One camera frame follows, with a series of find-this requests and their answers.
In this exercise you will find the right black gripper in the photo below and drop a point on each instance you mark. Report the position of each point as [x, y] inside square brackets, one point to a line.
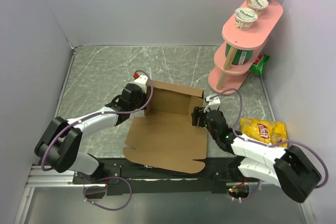
[195, 115]

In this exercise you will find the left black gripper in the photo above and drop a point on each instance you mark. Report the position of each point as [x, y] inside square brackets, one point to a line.
[144, 96]

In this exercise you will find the brown cardboard box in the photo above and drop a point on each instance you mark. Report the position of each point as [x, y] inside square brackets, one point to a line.
[165, 137]

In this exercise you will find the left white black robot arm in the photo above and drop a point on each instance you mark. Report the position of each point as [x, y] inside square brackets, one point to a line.
[59, 145]

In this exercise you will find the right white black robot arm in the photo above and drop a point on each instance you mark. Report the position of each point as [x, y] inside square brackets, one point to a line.
[288, 168]

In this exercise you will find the pink tiered wooden shelf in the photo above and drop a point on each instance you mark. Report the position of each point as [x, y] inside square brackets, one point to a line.
[226, 75]

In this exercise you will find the green can on shelf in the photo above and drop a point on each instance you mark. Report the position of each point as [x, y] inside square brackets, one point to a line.
[240, 57]

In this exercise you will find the yellow chip bag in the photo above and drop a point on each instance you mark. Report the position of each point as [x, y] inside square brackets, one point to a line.
[269, 132]

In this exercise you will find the green chip bag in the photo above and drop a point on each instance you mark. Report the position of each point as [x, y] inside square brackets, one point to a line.
[259, 64]

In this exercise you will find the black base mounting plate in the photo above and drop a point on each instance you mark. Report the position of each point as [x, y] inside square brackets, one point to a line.
[168, 187]

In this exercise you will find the front Chobani yogurt cup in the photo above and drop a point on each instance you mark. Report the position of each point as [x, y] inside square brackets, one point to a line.
[244, 18]

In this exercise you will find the chobani yogurt cup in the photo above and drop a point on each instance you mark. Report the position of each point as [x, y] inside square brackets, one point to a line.
[244, 18]
[257, 5]

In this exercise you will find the middle Chobani yogurt cup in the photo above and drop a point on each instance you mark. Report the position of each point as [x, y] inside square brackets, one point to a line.
[257, 5]

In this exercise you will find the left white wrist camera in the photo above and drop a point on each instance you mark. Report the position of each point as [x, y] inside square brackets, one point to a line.
[140, 80]

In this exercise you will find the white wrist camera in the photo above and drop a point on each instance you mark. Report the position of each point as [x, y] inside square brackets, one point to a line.
[140, 80]
[212, 103]

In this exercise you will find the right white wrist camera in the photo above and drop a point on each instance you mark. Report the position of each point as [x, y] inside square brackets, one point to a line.
[212, 103]

